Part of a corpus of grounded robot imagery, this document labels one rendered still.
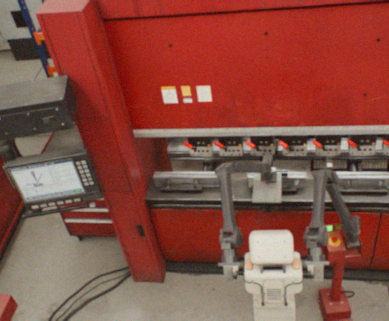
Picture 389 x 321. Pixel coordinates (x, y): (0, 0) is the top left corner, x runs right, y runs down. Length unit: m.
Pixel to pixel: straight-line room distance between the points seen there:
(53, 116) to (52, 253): 2.11
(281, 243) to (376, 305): 1.61
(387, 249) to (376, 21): 1.67
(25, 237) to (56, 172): 2.00
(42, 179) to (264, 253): 1.31
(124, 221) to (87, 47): 1.36
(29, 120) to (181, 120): 0.91
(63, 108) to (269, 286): 1.36
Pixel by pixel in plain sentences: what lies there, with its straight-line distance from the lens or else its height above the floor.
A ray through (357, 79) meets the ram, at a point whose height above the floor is 1.72.
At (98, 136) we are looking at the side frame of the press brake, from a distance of 2.87.
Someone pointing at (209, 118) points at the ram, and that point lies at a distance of 2.88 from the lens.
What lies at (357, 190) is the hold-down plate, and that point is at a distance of 3.22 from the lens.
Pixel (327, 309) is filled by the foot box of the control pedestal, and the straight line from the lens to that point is 3.58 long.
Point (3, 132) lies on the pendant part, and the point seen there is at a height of 1.81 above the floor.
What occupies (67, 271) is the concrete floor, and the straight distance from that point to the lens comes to 4.24.
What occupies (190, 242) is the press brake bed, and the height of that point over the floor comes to 0.40.
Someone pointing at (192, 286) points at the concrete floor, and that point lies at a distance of 3.85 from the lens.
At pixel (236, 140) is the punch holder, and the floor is 1.30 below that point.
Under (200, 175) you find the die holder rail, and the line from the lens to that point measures 3.24.
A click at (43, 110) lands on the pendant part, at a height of 1.90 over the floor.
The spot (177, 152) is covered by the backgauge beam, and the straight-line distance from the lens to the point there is 3.47.
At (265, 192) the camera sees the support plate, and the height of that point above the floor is 1.00.
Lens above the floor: 3.17
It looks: 40 degrees down
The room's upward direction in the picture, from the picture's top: 10 degrees counter-clockwise
